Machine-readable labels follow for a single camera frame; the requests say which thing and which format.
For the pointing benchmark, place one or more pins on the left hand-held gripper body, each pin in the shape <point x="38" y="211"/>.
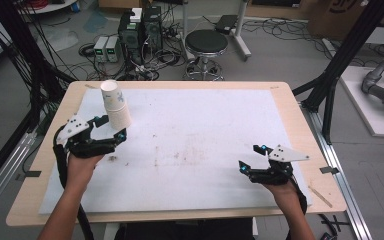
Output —
<point x="75" y="128"/>

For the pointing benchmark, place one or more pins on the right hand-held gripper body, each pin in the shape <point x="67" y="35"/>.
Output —
<point x="285" y="155"/>

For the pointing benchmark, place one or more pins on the stack of white paper cups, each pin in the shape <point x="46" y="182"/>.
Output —
<point x="118" y="115"/>

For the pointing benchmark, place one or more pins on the person's right hand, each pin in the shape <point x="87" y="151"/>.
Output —
<point x="283" y="195"/>

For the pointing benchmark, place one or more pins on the person's left hand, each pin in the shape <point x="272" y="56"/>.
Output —
<point x="80" y="170"/>

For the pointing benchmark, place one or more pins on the black tape piece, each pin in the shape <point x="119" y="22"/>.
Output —
<point x="330" y="170"/>
<point x="33" y="173"/>

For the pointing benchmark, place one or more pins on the thin wooden stick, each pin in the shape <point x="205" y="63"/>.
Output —
<point x="320" y="196"/>

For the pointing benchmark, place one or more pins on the white foam mat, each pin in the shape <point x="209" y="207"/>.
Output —
<point x="196" y="140"/>

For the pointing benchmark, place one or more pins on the grey bench power supply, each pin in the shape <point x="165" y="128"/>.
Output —
<point x="112" y="50"/>
<point x="100" y="50"/>

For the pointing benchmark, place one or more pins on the light wooden table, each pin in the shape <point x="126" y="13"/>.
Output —
<point x="33" y="200"/>

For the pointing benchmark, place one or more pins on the black floor clamp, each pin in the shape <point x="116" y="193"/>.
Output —
<point x="331" y="226"/>

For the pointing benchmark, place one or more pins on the person's dark trousers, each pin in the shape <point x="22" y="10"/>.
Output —
<point x="186" y="231"/>

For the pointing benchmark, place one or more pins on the black computer tower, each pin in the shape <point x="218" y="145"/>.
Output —
<point x="152" y="31"/>
<point x="130" y="38"/>

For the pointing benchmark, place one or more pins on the white floor platform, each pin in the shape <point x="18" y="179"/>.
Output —
<point x="370" y="113"/>

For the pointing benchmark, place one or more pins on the small white box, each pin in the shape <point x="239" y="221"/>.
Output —
<point x="136" y="15"/>

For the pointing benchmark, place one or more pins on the black round stool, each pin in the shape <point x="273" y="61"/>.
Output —
<point x="206" y="41"/>

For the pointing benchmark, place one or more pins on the round white table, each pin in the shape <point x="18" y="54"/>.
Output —
<point x="46" y="6"/>

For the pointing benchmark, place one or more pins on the black flat device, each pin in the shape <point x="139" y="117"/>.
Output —
<point x="226" y="24"/>

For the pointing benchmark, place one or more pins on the brown cardboard box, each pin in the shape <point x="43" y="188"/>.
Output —
<point x="343" y="16"/>

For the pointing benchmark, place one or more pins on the aluminium floor rail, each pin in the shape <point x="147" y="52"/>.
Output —
<point x="343" y="186"/>
<point x="3" y="176"/>

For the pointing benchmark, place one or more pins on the black metal frame post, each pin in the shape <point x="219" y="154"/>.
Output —
<point x="23" y="50"/>
<point x="340" y="63"/>

